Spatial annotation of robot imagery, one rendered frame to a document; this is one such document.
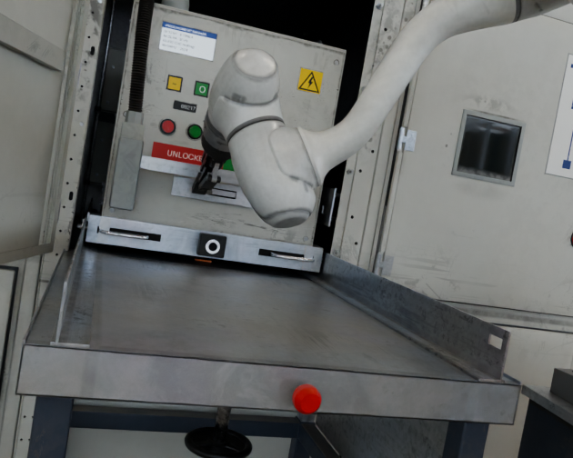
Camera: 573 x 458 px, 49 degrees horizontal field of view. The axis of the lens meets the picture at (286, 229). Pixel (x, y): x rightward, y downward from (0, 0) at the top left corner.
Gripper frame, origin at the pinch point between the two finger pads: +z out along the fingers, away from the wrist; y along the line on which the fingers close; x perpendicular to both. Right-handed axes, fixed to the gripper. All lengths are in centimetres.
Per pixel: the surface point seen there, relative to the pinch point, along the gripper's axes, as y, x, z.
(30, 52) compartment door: -7.1, -35.0, -22.8
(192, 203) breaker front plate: 0.5, -0.3, 8.6
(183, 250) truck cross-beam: 10.4, -0.8, 13.0
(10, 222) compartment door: 16.1, -35.0, -2.7
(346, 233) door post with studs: 3.6, 36.1, 5.4
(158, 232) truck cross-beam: 7.6, -6.8, 11.3
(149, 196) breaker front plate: 0.6, -9.8, 8.7
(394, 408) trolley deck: 52, 18, -45
